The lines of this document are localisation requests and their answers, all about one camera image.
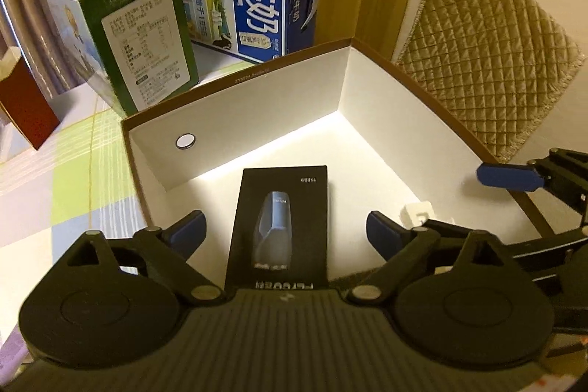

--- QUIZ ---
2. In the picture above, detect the white hair claw clip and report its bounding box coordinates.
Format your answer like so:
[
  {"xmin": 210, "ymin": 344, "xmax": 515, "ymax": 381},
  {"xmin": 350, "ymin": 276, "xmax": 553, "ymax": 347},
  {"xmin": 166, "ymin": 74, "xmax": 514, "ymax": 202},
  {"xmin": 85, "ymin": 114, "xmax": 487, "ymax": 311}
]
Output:
[{"xmin": 399, "ymin": 201, "xmax": 455, "ymax": 229}]

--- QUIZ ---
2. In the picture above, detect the black shaver box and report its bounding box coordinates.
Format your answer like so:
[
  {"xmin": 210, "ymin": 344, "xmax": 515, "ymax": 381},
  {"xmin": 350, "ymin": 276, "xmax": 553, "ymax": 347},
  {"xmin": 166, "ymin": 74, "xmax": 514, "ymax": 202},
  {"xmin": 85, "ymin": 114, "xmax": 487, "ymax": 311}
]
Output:
[{"xmin": 224, "ymin": 165, "xmax": 329, "ymax": 291}]

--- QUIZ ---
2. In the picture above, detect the brown cardboard storage box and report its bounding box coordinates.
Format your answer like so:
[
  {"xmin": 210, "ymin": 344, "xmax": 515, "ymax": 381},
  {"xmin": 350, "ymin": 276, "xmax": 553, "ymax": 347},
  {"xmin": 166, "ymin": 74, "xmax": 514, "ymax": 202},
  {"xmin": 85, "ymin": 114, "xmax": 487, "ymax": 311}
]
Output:
[{"xmin": 122, "ymin": 41, "xmax": 552, "ymax": 284}]

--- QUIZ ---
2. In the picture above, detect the quilted chair cushion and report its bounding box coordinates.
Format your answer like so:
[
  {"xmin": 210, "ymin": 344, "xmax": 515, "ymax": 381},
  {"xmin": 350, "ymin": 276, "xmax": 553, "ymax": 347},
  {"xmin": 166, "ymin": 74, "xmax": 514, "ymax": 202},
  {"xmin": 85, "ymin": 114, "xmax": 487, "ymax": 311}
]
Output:
[{"xmin": 398, "ymin": 0, "xmax": 586, "ymax": 162}]

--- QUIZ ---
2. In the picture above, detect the dark red gift box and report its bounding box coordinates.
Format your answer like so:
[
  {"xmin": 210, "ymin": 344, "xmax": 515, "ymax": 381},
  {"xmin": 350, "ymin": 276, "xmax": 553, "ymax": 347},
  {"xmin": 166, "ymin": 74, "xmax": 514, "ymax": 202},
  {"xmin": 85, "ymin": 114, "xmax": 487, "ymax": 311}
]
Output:
[{"xmin": 0, "ymin": 47, "xmax": 60, "ymax": 150}]

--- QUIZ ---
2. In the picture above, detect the green milk carton box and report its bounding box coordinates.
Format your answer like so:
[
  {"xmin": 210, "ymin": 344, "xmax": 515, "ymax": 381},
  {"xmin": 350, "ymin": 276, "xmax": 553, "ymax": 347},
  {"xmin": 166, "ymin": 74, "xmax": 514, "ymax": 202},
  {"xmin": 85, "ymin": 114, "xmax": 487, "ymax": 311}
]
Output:
[{"xmin": 47, "ymin": 0, "xmax": 199, "ymax": 117}]

